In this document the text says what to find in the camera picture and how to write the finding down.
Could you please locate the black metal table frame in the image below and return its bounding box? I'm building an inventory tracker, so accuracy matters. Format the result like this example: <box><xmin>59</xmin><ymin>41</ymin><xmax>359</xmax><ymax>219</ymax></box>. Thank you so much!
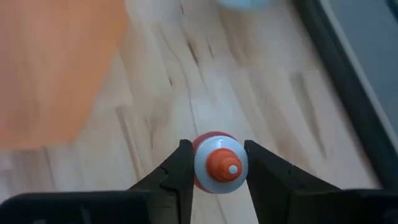
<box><xmin>294</xmin><ymin>0</ymin><xmax>398</xmax><ymax>190</ymax></box>

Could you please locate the translucent orange plastic tray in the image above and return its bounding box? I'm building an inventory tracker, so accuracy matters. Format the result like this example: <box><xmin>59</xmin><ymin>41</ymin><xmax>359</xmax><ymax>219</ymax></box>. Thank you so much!
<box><xmin>0</xmin><ymin>0</ymin><xmax>130</xmax><ymax>150</ymax></box>

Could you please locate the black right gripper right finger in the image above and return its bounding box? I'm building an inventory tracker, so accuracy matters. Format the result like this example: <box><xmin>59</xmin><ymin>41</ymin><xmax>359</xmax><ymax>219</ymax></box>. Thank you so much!
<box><xmin>244</xmin><ymin>139</ymin><xmax>340</xmax><ymax>224</ymax></box>

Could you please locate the orange-capped food coloring bottle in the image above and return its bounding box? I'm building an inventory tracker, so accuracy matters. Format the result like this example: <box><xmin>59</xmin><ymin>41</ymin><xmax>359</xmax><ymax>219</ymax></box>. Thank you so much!
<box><xmin>192</xmin><ymin>131</ymin><xmax>249</xmax><ymax>195</ymax></box>

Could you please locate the white cylinder camera housing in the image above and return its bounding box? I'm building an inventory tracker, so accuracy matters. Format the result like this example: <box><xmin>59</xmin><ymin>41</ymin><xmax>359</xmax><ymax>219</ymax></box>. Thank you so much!
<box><xmin>217</xmin><ymin>0</ymin><xmax>271</xmax><ymax>9</ymax></box>

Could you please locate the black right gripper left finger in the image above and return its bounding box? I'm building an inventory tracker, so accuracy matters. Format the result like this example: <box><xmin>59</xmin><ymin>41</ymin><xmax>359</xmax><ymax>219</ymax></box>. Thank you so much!
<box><xmin>129</xmin><ymin>139</ymin><xmax>195</xmax><ymax>224</ymax></box>

